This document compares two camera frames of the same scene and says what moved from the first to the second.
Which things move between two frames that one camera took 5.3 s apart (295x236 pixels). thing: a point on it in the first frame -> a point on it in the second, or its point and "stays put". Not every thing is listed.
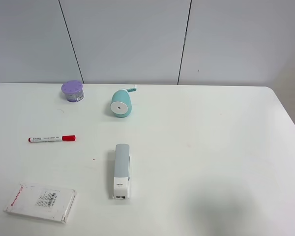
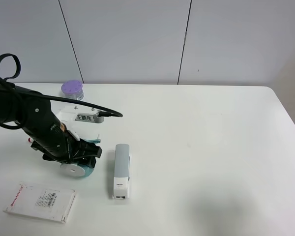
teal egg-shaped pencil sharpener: x=121 y=104 -> x=80 y=169
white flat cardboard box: x=55 y=203 stays put
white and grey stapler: x=122 y=171 stays put
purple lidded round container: x=73 y=90 stays put
